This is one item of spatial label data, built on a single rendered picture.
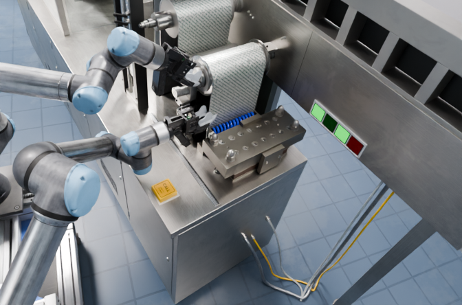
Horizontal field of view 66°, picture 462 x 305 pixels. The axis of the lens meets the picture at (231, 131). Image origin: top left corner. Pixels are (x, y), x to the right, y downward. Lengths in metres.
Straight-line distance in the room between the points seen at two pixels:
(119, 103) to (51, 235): 0.84
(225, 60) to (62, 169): 0.64
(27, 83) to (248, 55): 0.71
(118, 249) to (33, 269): 1.28
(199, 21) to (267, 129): 0.49
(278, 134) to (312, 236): 1.14
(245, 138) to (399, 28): 0.66
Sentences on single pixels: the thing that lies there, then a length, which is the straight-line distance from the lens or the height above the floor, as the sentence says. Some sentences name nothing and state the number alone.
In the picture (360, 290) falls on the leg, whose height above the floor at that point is 0.34.
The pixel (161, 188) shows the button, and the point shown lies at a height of 0.92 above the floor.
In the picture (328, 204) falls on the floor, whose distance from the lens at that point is 2.61.
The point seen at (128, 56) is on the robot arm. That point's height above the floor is 1.45.
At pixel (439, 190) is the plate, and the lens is 1.19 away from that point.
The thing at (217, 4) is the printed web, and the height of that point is 1.39.
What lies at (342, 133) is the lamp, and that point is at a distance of 1.30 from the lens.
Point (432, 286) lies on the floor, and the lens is 2.66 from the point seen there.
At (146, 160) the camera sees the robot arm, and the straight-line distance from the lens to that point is 1.27.
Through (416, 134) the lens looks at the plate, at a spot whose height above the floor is 1.37.
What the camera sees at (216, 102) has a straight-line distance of 1.31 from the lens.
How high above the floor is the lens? 2.04
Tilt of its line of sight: 47 degrees down
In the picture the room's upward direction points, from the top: 11 degrees clockwise
